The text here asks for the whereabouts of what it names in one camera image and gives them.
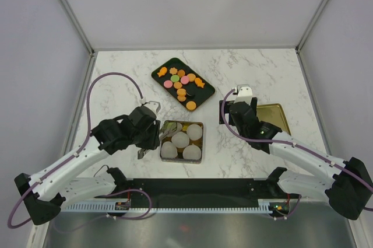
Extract silver metal tongs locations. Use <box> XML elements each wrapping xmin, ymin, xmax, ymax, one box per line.
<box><xmin>138</xmin><ymin>121</ymin><xmax>178</xmax><ymax>159</ymax></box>

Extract gold tin lid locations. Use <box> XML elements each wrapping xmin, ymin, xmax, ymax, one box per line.
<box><xmin>256</xmin><ymin>103</ymin><xmax>291</xmax><ymax>135</ymax></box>

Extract black chocolate sandwich cookie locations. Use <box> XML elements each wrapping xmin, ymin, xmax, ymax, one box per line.
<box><xmin>186</xmin><ymin>92</ymin><xmax>194</xmax><ymax>98</ymax></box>

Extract beige sandwich biscuit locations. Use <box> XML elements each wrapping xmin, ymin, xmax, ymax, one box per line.
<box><xmin>177</xmin><ymin>88</ymin><xmax>187</xmax><ymax>96</ymax></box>

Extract orange pumpkin cookie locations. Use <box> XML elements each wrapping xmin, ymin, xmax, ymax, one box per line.
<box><xmin>174</xmin><ymin>82</ymin><xmax>182</xmax><ymax>89</ymax></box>

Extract green macaron cookie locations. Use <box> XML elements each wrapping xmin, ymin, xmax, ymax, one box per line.
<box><xmin>170</xmin><ymin>75</ymin><xmax>180</xmax><ymax>83</ymax></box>

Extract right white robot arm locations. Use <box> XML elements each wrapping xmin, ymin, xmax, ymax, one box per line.
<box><xmin>219</xmin><ymin>99</ymin><xmax>372</xmax><ymax>220</ymax></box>

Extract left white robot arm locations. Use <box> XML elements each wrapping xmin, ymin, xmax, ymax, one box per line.
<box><xmin>15</xmin><ymin>102</ymin><xmax>160</xmax><ymax>225</ymax></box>

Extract white paper cup top-left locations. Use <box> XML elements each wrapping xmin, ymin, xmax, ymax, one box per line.
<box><xmin>163</xmin><ymin>122</ymin><xmax>182</xmax><ymax>137</ymax></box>

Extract orange fish cookie right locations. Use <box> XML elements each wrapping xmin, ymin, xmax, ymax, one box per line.
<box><xmin>194</xmin><ymin>78</ymin><xmax>205</xmax><ymax>88</ymax></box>

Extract orange fish cookie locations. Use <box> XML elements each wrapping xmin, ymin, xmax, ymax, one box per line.
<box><xmin>194</xmin><ymin>78</ymin><xmax>205</xmax><ymax>88</ymax></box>
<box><xmin>157</xmin><ymin>67</ymin><xmax>168</xmax><ymax>78</ymax></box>

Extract white paper cup bottom-left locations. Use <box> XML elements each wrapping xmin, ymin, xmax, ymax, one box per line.
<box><xmin>160</xmin><ymin>141</ymin><xmax>178</xmax><ymax>159</ymax></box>

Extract orange round biscuit front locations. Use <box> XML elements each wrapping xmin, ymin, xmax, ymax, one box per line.
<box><xmin>186</xmin><ymin>101</ymin><xmax>196</xmax><ymax>111</ymax></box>

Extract dark green cookie tray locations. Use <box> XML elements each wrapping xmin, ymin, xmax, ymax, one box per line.
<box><xmin>151</xmin><ymin>58</ymin><xmax>215</xmax><ymax>111</ymax></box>

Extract white paper cup centre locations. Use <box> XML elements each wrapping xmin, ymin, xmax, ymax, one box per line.
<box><xmin>171</xmin><ymin>132</ymin><xmax>189</xmax><ymax>148</ymax></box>

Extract white paper cup top-right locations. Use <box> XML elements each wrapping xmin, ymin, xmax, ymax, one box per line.
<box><xmin>186</xmin><ymin>124</ymin><xmax>203</xmax><ymax>141</ymax></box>

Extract beige round biscuit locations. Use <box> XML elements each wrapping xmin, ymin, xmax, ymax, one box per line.
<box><xmin>187</xmin><ymin>74</ymin><xmax>196</xmax><ymax>82</ymax></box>

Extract square cookie tin box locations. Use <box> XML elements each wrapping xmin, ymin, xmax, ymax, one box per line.
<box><xmin>160</xmin><ymin>120</ymin><xmax>204</xmax><ymax>164</ymax></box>

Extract pink macaron cookie right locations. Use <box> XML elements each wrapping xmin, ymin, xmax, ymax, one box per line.
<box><xmin>180</xmin><ymin>76</ymin><xmax>189</xmax><ymax>85</ymax></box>

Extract pink macaron cookie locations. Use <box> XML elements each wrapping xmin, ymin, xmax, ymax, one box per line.
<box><xmin>180</xmin><ymin>76</ymin><xmax>189</xmax><ymax>85</ymax></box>
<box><xmin>163</xmin><ymin>80</ymin><xmax>173</xmax><ymax>89</ymax></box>

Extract pink macaron cookie left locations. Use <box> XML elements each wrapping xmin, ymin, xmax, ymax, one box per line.
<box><xmin>163</xmin><ymin>80</ymin><xmax>173</xmax><ymax>89</ymax></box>

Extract brown shell cookie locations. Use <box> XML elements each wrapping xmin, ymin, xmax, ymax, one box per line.
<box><xmin>177</xmin><ymin>69</ymin><xmax>185</xmax><ymax>78</ymax></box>

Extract white paper cup bottom-right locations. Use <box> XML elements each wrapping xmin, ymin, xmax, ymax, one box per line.
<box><xmin>182</xmin><ymin>145</ymin><xmax>202</xmax><ymax>160</ymax></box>

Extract orange fish cookie left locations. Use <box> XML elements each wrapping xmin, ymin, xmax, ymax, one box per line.
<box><xmin>157</xmin><ymin>67</ymin><xmax>168</xmax><ymax>78</ymax></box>

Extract orange flower cookie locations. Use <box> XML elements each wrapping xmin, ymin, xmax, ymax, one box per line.
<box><xmin>169</xmin><ymin>67</ymin><xmax>178</xmax><ymax>75</ymax></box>

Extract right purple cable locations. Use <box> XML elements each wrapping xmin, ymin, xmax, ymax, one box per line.
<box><xmin>221</xmin><ymin>89</ymin><xmax>373</xmax><ymax>211</ymax></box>

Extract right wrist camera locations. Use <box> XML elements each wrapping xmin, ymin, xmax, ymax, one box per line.
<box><xmin>233</xmin><ymin>84</ymin><xmax>253</xmax><ymax>104</ymax></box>

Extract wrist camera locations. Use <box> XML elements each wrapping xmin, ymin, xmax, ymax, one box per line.
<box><xmin>233</xmin><ymin>84</ymin><xmax>253</xmax><ymax>104</ymax></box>
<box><xmin>145</xmin><ymin>101</ymin><xmax>161</xmax><ymax>115</ymax></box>

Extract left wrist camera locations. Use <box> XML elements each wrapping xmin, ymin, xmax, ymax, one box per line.
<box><xmin>145</xmin><ymin>101</ymin><xmax>161</xmax><ymax>115</ymax></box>

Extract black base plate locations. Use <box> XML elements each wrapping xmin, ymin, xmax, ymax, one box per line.
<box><xmin>114</xmin><ymin>178</ymin><xmax>298</xmax><ymax>205</ymax></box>

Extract white slotted cable duct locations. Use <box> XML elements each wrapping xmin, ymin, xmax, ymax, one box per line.
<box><xmin>62</xmin><ymin>199</ymin><xmax>272</xmax><ymax>214</ymax></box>

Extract right aluminium frame post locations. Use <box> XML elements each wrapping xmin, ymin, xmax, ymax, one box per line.
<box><xmin>295</xmin><ymin>0</ymin><xmax>330</xmax><ymax>55</ymax></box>

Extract aluminium frame post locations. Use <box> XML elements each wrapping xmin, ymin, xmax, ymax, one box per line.
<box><xmin>58</xmin><ymin>0</ymin><xmax>95</xmax><ymax>57</ymax></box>
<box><xmin>295</xmin><ymin>0</ymin><xmax>330</xmax><ymax>55</ymax></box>

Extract left aluminium frame post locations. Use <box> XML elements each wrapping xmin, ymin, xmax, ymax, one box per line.
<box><xmin>58</xmin><ymin>0</ymin><xmax>95</xmax><ymax>57</ymax></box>

